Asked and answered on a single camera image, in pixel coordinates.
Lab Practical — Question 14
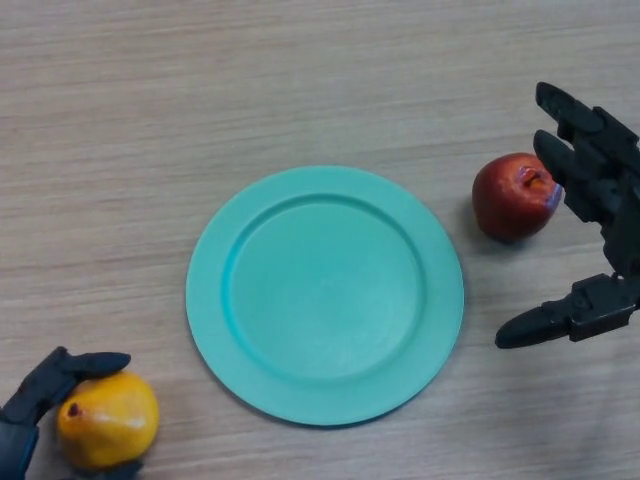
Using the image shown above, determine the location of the yellow pear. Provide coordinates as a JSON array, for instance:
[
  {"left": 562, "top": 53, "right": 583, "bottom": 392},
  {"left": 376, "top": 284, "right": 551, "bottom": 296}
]
[{"left": 55, "top": 370, "right": 161, "bottom": 470}]

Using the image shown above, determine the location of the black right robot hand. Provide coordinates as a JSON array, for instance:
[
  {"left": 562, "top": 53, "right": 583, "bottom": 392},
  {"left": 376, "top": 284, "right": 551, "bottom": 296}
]
[{"left": 494, "top": 81, "right": 640, "bottom": 350}]

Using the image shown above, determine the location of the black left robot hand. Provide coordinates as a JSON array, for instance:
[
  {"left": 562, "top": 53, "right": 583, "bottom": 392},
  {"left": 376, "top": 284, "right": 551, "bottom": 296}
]
[{"left": 0, "top": 346, "right": 144, "bottom": 480}]

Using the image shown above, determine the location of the red apple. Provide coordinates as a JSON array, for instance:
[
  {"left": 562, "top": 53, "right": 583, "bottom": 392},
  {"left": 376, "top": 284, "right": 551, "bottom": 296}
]
[{"left": 472, "top": 152, "right": 565, "bottom": 244}]

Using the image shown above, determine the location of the green round plate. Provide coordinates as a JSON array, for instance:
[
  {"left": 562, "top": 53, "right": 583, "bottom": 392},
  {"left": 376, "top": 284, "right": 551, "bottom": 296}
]
[{"left": 185, "top": 164, "right": 465, "bottom": 428}]

